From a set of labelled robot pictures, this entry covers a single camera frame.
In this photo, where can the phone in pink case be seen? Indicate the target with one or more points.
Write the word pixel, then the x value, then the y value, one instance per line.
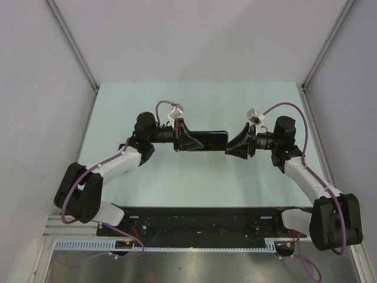
pixel 121 146

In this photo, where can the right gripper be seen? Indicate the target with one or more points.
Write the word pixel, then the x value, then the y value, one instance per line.
pixel 238 147

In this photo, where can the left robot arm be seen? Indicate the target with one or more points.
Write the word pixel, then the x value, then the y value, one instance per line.
pixel 80 193

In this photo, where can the phone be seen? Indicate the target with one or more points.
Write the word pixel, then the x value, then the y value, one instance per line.
pixel 212 140
pixel 121 146

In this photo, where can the right aluminium corner post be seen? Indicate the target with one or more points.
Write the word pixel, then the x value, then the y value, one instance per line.
pixel 329 42

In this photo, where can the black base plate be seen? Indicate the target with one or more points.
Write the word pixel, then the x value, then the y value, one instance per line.
pixel 211 240

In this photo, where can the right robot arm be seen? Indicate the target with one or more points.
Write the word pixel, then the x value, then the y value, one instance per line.
pixel 335 219

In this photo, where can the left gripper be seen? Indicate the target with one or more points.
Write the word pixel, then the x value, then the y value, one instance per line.
pixel 182 141

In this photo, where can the right side aluminium rail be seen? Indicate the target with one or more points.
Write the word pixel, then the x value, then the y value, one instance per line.
pixel 317 140

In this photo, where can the aluminium corner post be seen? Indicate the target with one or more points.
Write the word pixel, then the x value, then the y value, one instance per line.
pixel 329 42
pixel 71 42

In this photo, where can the white slotted cable duct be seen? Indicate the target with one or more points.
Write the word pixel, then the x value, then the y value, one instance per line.
pixel 112 245

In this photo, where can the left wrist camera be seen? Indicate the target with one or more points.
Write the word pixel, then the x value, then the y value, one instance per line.
pixel 174 113

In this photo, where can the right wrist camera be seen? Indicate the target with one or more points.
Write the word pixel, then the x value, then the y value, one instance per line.
pixel 256 118

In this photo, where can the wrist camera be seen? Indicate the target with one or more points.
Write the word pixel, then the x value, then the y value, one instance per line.
pixel 174 113
pixel 256 118

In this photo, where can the left aluminium corner post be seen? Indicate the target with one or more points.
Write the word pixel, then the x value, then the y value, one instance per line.
pixel 71 42

